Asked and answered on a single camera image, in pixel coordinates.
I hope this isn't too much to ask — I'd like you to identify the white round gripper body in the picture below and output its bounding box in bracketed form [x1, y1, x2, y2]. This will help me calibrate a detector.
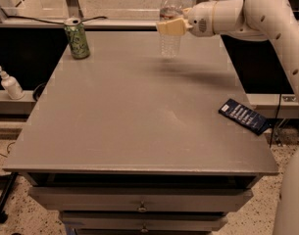
[187, 2, 216, 37]

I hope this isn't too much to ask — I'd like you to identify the clear plastic water bottle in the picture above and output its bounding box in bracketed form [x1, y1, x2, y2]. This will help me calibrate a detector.
[157, 0, 182, 58]

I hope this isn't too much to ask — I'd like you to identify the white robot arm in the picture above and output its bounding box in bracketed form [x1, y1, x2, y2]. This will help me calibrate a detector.
[156, 0, 299, 235]

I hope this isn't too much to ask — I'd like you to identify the green soda can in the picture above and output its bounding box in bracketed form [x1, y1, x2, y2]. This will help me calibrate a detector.
[64, 18, 90, 59]

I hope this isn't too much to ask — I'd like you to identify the white pump lotion bottle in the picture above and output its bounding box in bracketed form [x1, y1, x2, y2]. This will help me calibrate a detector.
[0, 66, 25, 100]

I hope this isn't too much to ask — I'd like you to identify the grey drawer cabinet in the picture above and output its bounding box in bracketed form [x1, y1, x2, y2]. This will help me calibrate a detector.
[6, 31, 277, 235]

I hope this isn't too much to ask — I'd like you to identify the upper drawer with knob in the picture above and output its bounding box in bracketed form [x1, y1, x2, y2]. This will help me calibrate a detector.
[28, 187, 253, 212]

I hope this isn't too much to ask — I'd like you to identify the drawer with knob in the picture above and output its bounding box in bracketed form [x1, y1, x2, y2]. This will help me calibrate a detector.
[28, 187, 253, 212]
[60, 211, 227, 232]

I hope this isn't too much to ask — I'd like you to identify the lower drawer with knob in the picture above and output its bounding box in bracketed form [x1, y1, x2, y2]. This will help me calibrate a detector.
[60, 211, 227, 232]

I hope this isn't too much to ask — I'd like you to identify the black stand leg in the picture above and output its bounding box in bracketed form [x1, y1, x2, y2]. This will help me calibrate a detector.
[0, 172, 18, 223]

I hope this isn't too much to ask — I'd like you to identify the black cable on ledge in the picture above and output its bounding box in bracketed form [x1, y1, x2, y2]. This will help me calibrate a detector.
[5, 15, 108, 25]

